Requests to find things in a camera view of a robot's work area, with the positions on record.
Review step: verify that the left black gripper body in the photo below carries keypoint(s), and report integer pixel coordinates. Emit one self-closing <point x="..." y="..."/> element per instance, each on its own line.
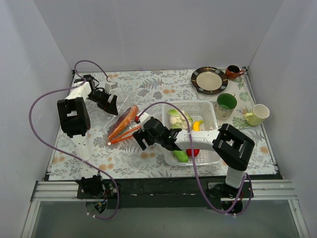
<point x="103" y="99"/>

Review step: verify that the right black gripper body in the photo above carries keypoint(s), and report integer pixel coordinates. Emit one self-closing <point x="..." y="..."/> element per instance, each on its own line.
<point x="144" y="136"/>

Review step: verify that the clear zip top bag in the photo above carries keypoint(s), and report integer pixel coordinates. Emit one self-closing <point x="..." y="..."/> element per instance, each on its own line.
<point x="123" y="103"/>

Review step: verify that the fake orange red fruit slice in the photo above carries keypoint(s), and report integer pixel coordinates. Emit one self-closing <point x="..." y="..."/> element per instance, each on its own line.
<point x="124" y="120"/>

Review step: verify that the fake cauliflower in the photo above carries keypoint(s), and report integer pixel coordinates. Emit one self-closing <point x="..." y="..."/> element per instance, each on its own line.
<point x="177" y="121"/>

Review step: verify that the fake green leaf vegetable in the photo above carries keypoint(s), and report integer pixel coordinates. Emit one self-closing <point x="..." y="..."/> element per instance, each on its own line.
<point x="181" y="156"/>

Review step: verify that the fake red bell pepper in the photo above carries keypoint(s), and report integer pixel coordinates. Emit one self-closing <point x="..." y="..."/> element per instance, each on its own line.
<point x="194" y="153"/>

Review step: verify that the fake yellow banana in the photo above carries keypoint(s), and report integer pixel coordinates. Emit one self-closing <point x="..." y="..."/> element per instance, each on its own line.
<point x="197" y="124"/>

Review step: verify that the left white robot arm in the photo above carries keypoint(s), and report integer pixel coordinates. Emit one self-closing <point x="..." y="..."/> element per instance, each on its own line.
<point x="75" y="122"/>

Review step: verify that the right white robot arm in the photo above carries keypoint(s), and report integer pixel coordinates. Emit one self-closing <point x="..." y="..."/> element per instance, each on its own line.
<point x="233" y="146"/>

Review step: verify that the floral table mat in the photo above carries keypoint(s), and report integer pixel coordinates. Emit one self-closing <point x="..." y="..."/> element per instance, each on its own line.
<point x="126" y="160"/>

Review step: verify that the white plastic mesh basket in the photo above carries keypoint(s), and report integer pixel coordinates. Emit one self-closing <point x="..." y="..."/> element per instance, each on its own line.
<point x="198" y="110"/>

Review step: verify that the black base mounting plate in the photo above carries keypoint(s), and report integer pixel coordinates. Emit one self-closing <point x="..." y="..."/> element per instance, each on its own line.
<point x="162" y="192"/>

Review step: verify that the striped rim ceramic plate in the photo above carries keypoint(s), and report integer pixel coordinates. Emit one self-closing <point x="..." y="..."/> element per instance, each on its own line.
<point x="209" y="80"/>

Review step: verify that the green inside floral mug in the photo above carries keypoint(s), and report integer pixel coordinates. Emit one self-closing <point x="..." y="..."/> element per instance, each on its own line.
<point x="225" y="105"/>

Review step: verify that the small brown orange cup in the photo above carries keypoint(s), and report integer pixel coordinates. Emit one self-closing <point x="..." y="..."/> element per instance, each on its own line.
<point x="233" y="71"/>

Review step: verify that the pale yellow green mug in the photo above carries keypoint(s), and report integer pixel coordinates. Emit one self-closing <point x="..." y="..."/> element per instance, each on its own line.
<point x="259" y="113"/>

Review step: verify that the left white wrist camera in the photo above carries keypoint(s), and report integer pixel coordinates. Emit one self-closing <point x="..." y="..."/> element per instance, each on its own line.
<point x="109" y="86"/>

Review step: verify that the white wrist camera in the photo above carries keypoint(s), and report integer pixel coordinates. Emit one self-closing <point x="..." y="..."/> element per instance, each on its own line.
<point x="142" y="118"/>
<point x="109" y="86"/>

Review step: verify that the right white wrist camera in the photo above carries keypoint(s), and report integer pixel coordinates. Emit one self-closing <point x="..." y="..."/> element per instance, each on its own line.
<point x="142" y="118"/>

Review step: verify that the aluminium frame rail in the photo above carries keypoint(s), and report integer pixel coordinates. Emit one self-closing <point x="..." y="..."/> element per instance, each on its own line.
<point x="67" y="191"/>

